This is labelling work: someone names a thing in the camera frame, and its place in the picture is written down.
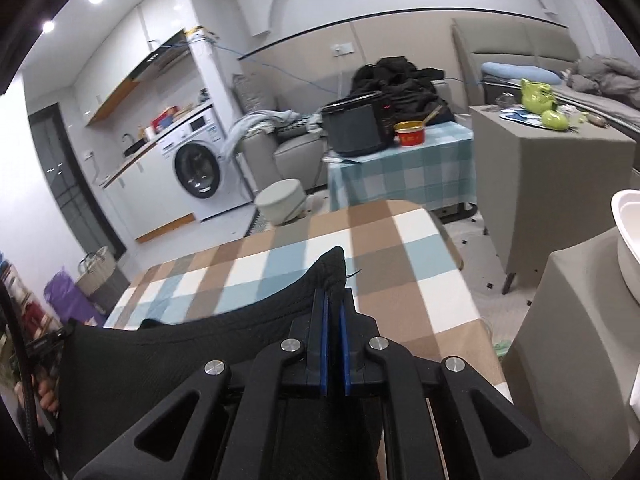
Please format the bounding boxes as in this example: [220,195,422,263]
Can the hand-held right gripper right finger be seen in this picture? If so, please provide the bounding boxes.
[340,290,592,480]

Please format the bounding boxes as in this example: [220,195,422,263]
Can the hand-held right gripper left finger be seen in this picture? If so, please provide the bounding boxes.
[75,290,331,480]

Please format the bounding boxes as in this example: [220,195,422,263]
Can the black knit sweater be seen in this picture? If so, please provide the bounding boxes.
[57,246,387,480]

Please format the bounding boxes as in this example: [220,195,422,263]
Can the white grey clothes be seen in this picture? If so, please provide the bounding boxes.
[227,109,301,162]

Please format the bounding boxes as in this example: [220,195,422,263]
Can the pile of black clothes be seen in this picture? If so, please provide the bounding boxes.
[352,56,458,126]

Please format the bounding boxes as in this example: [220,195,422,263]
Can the person's left hand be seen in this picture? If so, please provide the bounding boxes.
[30,374,64,413]

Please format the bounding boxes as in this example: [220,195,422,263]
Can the shoe rack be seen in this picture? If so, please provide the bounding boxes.
[0,252,64,357]

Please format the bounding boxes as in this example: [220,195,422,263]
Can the purple bag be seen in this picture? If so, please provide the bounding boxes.
[44,270,108,329]

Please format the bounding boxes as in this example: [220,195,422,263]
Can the woven laundry basket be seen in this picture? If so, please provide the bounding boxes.
[76,246,132,312]

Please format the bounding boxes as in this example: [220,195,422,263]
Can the brown blue plaid tablecloth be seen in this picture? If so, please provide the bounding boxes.
[102,199,516,403]

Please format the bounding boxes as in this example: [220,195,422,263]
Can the round white stool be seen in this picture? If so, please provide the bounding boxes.
[254,178,307,226]

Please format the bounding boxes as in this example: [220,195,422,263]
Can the dark glass door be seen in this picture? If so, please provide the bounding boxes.
[27,102,127,262]

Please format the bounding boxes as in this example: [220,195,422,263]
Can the white kitchen base cabinet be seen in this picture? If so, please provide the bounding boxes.
[102,144,201,244]

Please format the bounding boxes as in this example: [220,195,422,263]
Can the teal checked tablecloth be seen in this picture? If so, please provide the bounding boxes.
[327,122,476,214]

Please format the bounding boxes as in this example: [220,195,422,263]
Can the grey sofa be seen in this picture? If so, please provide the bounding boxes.
[240,109,334,196]

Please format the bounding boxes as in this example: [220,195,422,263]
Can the low grey cabinet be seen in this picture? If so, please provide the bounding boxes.
[501,226,640,480]

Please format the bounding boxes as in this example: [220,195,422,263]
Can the black white checked pillow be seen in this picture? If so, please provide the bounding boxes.
[277,122,324,142]

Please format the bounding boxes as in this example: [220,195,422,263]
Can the white washing machine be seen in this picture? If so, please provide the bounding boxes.
[159,105,253,223]

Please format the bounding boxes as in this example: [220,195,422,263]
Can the red bowl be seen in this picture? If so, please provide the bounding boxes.
[394,121,426,149]

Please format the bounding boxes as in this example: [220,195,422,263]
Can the black rice cooker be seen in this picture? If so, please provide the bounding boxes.
[321,91,398,157]

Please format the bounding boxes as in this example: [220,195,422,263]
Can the red box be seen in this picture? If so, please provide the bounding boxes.
[150,106,182,134]

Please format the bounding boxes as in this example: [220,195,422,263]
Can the tall grey cabinet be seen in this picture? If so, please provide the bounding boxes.
[470,104,639,294]

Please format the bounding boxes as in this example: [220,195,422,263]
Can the grey cushion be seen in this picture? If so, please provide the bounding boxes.
[232,74,277,114]

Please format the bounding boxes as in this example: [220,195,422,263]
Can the white basin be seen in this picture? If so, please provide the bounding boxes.
[611,189,640,307]

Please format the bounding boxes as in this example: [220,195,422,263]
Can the steel range hood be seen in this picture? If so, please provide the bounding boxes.
[130,30,194,84]

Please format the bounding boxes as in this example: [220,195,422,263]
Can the small green plush toy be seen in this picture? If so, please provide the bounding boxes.
[540,110,572,132]

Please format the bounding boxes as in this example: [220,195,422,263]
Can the large green plush toy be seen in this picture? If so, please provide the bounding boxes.
[520,78,559,114]

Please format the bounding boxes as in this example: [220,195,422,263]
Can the light blue pillow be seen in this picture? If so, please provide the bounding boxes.
[481,61,562,87]

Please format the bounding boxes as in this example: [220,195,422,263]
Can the grey bed headboard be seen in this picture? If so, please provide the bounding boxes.
[451,16,640,111]

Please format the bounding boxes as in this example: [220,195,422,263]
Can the grey quilt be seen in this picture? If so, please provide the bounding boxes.
[565,55,640,107]

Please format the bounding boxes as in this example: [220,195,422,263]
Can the white wall cabinets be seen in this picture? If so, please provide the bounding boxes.
[75,0,193,127]

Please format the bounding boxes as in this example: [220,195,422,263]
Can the thin wall cable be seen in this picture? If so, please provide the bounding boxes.
[192,35,342,94]

